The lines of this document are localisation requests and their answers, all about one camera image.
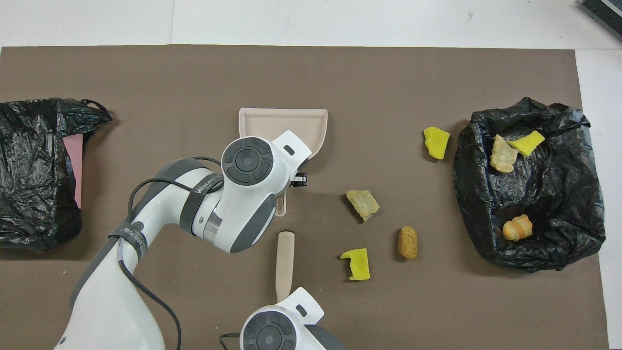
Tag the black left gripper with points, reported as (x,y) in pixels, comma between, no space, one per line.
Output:
(299,180)

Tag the beige plastic dustpan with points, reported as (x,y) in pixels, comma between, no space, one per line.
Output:
(272,121)

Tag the pale toy bread chunk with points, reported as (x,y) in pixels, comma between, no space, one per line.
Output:
(503,154)
(362,204)

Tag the beige hand brush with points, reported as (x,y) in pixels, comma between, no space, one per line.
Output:
(285,262)

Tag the notched yellow sponge piece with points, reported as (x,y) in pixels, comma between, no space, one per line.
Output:
(358,266)

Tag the brown toy bread roll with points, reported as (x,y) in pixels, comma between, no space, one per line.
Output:
(407,242)

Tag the toy croissant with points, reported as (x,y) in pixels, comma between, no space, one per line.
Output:
(517,228)

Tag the yellow green sponge piece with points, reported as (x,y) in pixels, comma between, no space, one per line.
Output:
(528,142)

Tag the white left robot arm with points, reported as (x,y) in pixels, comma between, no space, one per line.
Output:
(248,194)

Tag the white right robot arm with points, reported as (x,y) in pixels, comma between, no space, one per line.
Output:
(286,325)

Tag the pink bin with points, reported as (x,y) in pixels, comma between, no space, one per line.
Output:
(75,160)

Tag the black trash bag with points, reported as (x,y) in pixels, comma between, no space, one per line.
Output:
(568,194)
(29,170)

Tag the right black trash bag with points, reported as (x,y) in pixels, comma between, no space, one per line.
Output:
(568,194)

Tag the plain yellow sponge piece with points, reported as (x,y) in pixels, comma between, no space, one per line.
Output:
(436,143)

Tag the brown table mat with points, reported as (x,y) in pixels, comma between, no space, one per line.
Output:
(170,73)

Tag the dark ribbed panel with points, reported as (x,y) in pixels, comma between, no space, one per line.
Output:
(605,14)

